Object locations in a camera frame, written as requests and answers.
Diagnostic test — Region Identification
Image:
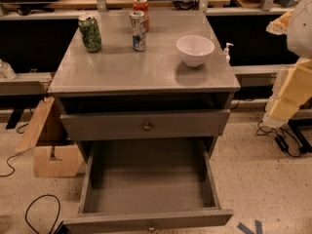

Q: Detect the closed grey top drawer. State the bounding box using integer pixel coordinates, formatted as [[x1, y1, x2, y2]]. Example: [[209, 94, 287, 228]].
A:
[[60, 109, 230, 141]]

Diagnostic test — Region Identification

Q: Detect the light wooden block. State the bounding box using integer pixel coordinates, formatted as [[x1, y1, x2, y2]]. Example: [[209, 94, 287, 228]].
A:
[[33, 144, 85, 178]]

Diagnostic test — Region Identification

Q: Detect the orange soda can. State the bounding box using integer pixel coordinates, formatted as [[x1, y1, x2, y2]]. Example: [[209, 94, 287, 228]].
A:
[[133, 0, 149, 30]]

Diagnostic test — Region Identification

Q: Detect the white ceramic bowl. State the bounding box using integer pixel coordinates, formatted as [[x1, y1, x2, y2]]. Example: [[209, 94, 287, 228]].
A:
[[176, 35, 215, 67]]

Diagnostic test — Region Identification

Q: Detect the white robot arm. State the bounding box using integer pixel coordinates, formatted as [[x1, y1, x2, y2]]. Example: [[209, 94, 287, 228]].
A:
[[263, 0, 312, 128]]

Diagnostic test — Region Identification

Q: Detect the thin black cable left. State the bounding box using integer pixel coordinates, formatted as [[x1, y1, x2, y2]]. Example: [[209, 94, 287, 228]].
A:
[[0, 122, 30, 178]]

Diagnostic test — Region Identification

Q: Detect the green patterned can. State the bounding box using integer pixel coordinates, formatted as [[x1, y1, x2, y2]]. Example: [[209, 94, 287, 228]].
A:
[[78, 15, 101, 52]]

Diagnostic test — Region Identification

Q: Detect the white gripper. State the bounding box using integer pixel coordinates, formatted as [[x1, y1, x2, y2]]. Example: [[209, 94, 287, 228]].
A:
[[263, 10, 312, 128]]

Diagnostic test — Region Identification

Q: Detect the small white pump bottle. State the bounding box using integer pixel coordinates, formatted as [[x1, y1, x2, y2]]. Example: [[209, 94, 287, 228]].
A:
[[223, 43, 234, 63]]

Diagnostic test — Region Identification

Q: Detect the grey wooden drawer cabinet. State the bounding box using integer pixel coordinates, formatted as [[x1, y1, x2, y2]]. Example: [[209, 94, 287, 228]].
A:
[[47, 9, 242, 234]]

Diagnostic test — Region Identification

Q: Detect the black floor cable left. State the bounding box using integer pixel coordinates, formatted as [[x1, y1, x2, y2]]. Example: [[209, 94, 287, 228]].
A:
[[24, 194, 66, 234]]

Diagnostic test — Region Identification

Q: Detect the black cable with adapter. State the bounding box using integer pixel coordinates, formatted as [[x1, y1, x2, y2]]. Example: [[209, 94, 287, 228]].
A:
[[255, 120, 303, 158]]

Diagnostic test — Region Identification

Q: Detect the clear plastic object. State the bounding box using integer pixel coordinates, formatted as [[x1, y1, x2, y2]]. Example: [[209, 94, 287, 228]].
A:
[[0, 59, 17, 81]]

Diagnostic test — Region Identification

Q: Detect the light wooden board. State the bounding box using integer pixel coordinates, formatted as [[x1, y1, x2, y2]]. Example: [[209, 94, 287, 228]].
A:
[[15, 97, 55, 153]]

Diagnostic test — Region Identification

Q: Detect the open grey middle drawer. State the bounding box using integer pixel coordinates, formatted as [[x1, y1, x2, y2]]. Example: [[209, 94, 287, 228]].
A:
[[63, 138, 233, 234]]

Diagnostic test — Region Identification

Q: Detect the silver blue redbull can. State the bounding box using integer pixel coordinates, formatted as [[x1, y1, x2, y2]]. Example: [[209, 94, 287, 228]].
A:
[[130, 11, 146, 52]]

